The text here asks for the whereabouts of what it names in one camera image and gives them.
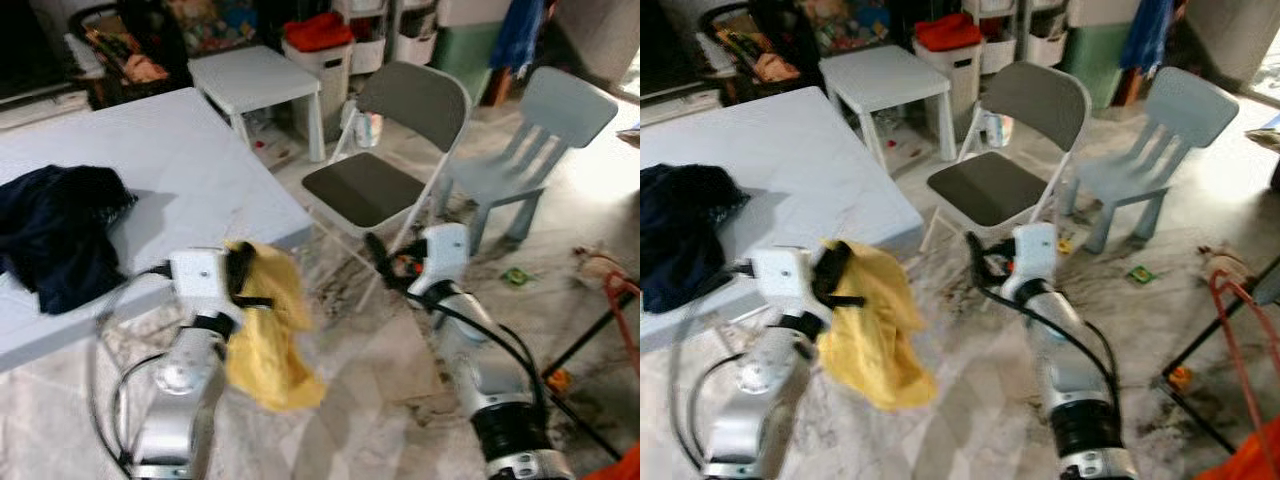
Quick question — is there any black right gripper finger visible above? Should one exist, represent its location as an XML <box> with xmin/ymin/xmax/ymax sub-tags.
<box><xmin>363</xmin><ymin>232</ymin><xmax>397</xmax><ymax>287</ymax></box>
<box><xmin>963</xmin><ymin>232</ymin><xmax>994</xmax><ymax>287</ymax></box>

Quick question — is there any yellow shirt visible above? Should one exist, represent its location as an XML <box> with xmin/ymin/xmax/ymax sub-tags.
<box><xmin>815</xmin><ymin>238</ymin><xmax>942</xmax><ymax>412</ymax></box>
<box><xmin>221</xmin><ymin>240</ymin><xmax>330</xmax><ymax>414</ymax></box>

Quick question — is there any navy blue garment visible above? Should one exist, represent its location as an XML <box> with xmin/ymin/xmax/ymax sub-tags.
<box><xmin>640</xmin><ymin>163</ymin><xmax>752</xmax><ymax>317</ymax></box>
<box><xmin>0</xmin><ymin>165</ymin><xmax>139</xmax><ymax>317</ymax></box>

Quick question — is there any colourful plastic packet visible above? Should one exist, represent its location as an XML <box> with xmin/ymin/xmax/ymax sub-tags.
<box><xmin>977</xmin><ymin>107</ymin><xmax>1014</xmax><ymax>150</ymax></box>
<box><xmin>344</xmin><ymin>99</ymin><xmax>387</xmax><ymax>150</ymax></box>

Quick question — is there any grey folding chair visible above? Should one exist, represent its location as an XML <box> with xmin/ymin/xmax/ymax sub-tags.
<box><xmin>920</xmin><ymin>62</ymin><xmax>1094</xmax><ymax>258</ymax></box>
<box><xmin>300</xmin><ymin>62</ymin><xmax>474</xmax><ymax>312</ymax></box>

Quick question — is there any white laundry hamper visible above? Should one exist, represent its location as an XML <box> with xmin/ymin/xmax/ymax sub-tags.
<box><xmin>284</xmin><ymin>40</ymin><xmax>357</xmax><ymax>143</ymax></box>
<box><xmin>916</xmin><ymin>40</ymin><xmax>987</xmax><ymax>143</ymax></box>

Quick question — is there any small white table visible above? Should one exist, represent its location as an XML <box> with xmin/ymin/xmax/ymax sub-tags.
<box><xmin>819</xmin><ymin>45</ymin><xmax>957</xmax><ymax>167</ymax></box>
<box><xmin>187</xmin><ymin>45</ymin><xmax>328</xmax><ymax>164</ymax></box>

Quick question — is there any black metal drying rack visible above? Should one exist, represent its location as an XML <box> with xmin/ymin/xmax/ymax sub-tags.
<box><xmin>1150</xmin><ymin>280</ymin><xmax>1280</xmax><ymax>457</ymax></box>
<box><xmin>540</xmin><ymin>288</ymin><xmax>641</xmax><ymax>463</ymax></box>

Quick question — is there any small beige plush toy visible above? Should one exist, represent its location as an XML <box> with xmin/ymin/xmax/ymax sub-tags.
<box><xmin>1199</xmin><ymin>242</ymin><xmax>1252</xmax><ymax>287</ymax></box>
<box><xmin>574</xmin><ymin>244</ymin><xmax>627</xmax><ymax>287</ymax></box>

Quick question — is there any green storage bin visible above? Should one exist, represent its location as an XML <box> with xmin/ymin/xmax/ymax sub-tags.
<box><xmin>1059</xmin><ymin>21</ymin><xmax>1137</xmax><ymax>110</ymax></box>
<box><xmin>431</xmin><ymin>24</ymin><xmax>507</xmax><ymax>103</ymax></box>

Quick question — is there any red cushion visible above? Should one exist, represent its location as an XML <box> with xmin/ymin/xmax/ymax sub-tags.
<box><xmin>914</xmin><ymin>12</ymin><xmax>987</xmax><ymax>54</ymax></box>
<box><xmin>282</xmin><ymin>12</ymin><xmax>357</xmax><ymax>54</ymax></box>

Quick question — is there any black stroller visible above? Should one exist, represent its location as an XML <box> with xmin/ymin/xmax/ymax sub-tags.
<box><xmin>64</xmin><ymin>4</ymin><xmax>192</xmax><ymax>107</ymax></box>
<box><xmin>694</xmin><ymin>2</ymin><xmax>822</xmax><ymax>102</ymax></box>

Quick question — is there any white shelf unit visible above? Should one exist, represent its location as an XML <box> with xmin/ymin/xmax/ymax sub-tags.
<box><xmin>339</xmin><ymin>0</ymin><xmax>502</xmax><ymax>68</ymax></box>
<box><xmin>964</xmin><ymin>0</ymin><xmax>1132</xmax><ymax>72</ymax></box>

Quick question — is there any light blue child chair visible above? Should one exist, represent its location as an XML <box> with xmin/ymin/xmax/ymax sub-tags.
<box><xmin>1060</xmin><ymin>67</ymin><xmax>1242</xmax><ymax>257</ymax></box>
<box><xmin>440</xmin><ymin>67</ymin><xmax>620</xmax><ymax>257</ymax></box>

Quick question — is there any colourful toy box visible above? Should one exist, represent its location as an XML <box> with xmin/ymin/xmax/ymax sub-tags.
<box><xmin>799</xmin><ymin>0</ymin><xmax>893</xmax><ymax>57</ymax></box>
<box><xmin>169</xmin><ymin>0</ymin><xmax>263</xmax><ymax>53</ymax></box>

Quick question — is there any blue hanging cloth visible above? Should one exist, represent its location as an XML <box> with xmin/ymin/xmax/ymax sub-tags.
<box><xmin>489</xmin><ymin>0</ymin><xmax>547</xmax><ymax>77</ymax></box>
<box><xmin>1119</xmin><ymin>0</ymin><xmax>1174</xmax><ymax>77</ymax></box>

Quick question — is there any large black television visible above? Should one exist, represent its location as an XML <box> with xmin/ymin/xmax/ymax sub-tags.
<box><xmin>0</xmin><ymin>0</ymin><xmax>77</xmax><ymax>102</ymax></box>
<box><xmin>640</xmin><ymin>0</ymin><xmax>702</xmax><ymax>97</ymax></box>

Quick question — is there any orange shirt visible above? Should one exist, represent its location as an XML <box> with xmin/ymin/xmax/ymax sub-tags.
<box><xmin>1208</xmin><ymin>414</ymin><xmax>1280</xmax><ymax>480</ymax></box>
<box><xmin>585</xmin><ymin>444</ymin><xmax>641</xmax><ymax>480</ymax></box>

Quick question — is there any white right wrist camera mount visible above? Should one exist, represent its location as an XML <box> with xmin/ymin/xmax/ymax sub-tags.
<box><xmin>420</xmin><ymin>223</ymin><xmax>472</xmax><ymax>297</ymax></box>
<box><xmin>1010</xmin><ymin>222</ymin><xmax>1062</xmax><ymax>299</ymax></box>

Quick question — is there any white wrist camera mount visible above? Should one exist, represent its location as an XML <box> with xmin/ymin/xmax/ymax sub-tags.
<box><xmin>1010</xmin><ymin>222</ymin><xmax>1062</xmax><ymax>299</ymax></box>
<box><xmin>750</xmin><ymin>247</ymin><xmax>832</xmax><ymax>327</ymax></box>
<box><xmin>165</xmin><ymin>248</ymin><xmax>247</xmax><ymax>327</ymax></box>
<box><xmin>420</xmin><ymin>223</ymin><xmax>472</xmax><ymax>297</ymax></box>

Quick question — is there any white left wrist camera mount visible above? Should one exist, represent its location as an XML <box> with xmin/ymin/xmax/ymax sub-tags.
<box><xmin>750</xmin><ymin>247</ymin><xmax>832</xmax><ymax>327</ymax></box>
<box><xmin>165</xmin><ymin>248</ymin><xmax>247</xmax><ymax>327</ymax></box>

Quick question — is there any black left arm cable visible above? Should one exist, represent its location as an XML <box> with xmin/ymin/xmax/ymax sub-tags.
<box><xmin>667</xmin><ymin>261</ymin><xmax>762</xmax><ymax>473</ymax></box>
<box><xmin>87</xmin><ymin>261</ymin><xmax>177</xmax><ymax>473</ymax></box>

